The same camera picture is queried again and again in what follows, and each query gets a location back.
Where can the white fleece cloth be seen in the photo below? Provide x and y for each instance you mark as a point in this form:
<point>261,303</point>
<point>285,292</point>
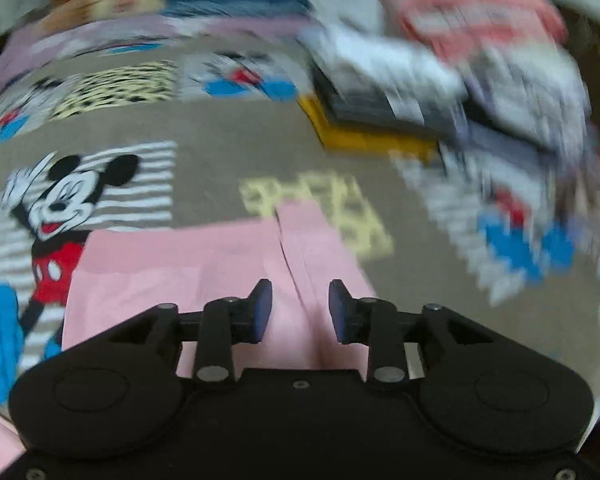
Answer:
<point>350,2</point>

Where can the lavender folded garment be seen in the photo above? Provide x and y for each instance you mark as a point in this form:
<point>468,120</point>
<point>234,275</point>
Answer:
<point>490,145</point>

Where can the orange printed pillow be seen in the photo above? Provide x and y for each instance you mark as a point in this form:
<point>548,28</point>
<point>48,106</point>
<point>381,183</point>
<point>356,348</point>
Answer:
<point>105,7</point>

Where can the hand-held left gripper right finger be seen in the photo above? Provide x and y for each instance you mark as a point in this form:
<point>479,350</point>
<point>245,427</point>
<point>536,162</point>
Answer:
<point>337,310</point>

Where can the folded white grey clothes stack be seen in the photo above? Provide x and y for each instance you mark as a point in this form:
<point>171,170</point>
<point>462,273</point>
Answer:
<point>530,95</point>

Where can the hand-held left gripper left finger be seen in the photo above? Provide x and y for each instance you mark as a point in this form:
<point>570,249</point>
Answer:
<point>262,310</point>

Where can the pink and white quilt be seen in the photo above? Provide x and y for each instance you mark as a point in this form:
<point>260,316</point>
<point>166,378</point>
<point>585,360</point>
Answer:
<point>455,0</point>

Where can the purple floral bed sheet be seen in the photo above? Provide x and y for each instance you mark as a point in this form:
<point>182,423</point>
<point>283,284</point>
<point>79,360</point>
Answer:
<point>105,35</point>

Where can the white folded garment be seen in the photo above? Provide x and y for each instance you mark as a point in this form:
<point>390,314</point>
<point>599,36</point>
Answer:
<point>380,60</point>

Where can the pink garment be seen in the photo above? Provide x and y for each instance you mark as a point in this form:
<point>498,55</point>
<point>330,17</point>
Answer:
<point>180,270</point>

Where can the yellow folded garment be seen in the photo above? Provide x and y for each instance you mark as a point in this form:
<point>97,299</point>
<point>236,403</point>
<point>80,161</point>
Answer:
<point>360,140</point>

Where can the printed cartoon blanket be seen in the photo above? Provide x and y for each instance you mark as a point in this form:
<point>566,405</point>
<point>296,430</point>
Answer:
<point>205,170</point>

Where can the blue folded quilt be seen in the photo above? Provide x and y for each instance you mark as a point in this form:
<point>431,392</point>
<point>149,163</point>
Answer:
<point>230,0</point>

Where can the black striped folded garment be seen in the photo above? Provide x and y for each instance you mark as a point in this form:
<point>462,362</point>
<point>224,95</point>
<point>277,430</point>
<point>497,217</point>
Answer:
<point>370,105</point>

